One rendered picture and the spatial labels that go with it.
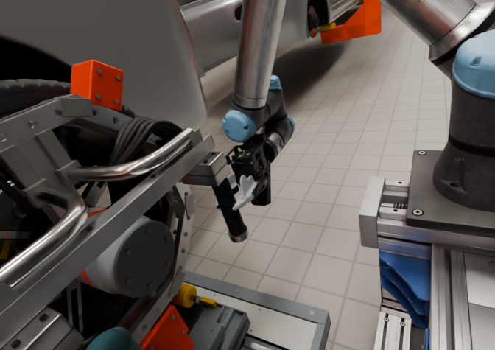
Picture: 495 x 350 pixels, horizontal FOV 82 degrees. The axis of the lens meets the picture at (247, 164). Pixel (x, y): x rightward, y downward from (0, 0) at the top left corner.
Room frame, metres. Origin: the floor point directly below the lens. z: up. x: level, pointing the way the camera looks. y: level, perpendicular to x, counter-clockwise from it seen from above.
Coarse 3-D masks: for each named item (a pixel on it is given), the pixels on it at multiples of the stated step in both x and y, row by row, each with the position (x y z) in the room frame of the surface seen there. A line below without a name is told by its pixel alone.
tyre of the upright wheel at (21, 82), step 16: (0, 80) 0.58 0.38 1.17; (16, 80) 0.59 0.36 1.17; (32, 80) 0.60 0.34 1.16; (48, 80) 0.63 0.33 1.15; (0, 96) 0.54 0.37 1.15; (16, 96) 0.56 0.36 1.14; (32, 96) 0.58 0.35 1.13; (48, 96) 0.60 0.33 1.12; (0, 112) 0.53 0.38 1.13; (16, 112) 0.55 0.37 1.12; (128, 112) 0.72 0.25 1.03
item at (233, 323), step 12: (204, 300) 0.82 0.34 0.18; (204, 312) 0.79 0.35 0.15; (216, 312) 0.77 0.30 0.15; (228, 312) 0.74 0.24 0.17; (240, 312) 0.73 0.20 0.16; (228, 324) 0.70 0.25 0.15; (240, 324) 0.68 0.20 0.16; (228, 336) 0.66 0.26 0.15; (240, 336) 0.66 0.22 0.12; (228, 348) 0.60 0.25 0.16
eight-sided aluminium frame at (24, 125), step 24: (72, 96) 0.55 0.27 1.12; (0, 120) 0.49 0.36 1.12; (24, 120) 0.48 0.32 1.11; (48, 120) 0.50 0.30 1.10; (72, 120) 0.57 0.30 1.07; (96, 120) 0.57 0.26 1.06; (120, 120) 0.60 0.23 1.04; (0, 144) 0.44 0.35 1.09; (144, 144) 0.67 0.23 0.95; (168, 192) 0.68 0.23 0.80; (168, 216) 0.67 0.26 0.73; (192, 216) 0.66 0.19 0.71; (168, 288) 0.52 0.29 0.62; (144, 312) 0.47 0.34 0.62; (144, 336) 0.44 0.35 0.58
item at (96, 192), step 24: (72, 144) 0.81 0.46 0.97; (96, 144) 0.75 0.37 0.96; (0, 168) 0.51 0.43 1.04; (96, 192) 0.60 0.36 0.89; (120, 192) 0.80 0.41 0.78; (24, 240) 0.48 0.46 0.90; (0, 264) 0.44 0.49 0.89; (72, 288) 0.48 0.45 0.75; (72, 312) 0.53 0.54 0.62; (96, 312) 0.51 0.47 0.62; (120, 312) 0.50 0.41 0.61; (96, 336) 0.44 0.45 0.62
